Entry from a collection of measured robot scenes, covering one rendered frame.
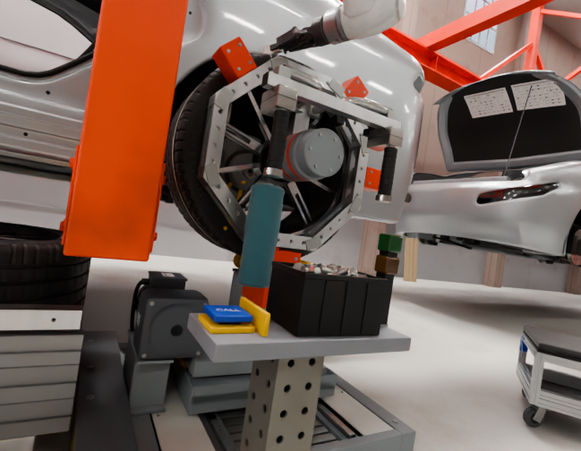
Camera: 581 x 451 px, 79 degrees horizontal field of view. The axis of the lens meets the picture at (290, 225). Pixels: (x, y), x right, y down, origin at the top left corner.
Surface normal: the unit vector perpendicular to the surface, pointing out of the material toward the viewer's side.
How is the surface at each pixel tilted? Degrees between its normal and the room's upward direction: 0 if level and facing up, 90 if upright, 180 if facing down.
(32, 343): 90
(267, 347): 90
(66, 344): 90
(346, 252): 90
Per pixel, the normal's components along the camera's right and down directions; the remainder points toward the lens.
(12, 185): 0.46, 0.07
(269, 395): -0.86, -0.13
